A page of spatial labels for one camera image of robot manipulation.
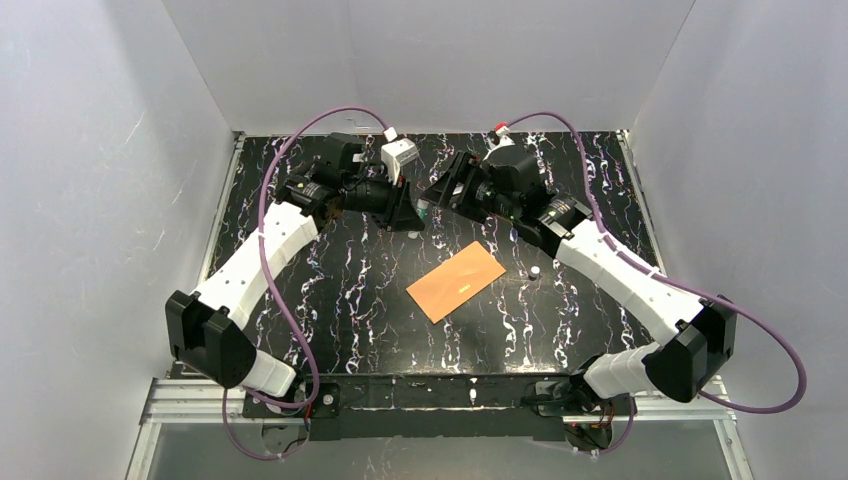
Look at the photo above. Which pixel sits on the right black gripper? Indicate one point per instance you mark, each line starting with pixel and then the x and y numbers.
pixel 460 194

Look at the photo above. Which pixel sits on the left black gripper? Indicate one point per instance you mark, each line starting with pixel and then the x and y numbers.
pixel 395 206

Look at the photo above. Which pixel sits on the orange envelope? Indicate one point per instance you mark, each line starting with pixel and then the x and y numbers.
pixel 455 281

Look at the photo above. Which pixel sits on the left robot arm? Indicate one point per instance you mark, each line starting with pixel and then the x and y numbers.
pixel 206 326

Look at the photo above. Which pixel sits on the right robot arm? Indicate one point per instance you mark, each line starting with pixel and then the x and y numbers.
pixel 692 337

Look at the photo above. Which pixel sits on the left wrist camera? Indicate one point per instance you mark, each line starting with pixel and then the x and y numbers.
pixel 396 152

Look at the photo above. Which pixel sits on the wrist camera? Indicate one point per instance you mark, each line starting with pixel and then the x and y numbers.
pixel 396 152
pixel 499 137

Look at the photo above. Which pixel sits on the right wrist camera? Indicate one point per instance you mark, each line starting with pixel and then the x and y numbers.
pixel 499 137

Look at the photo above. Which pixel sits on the aluminium front frame rail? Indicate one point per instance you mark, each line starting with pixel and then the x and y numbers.
pixel 427 427

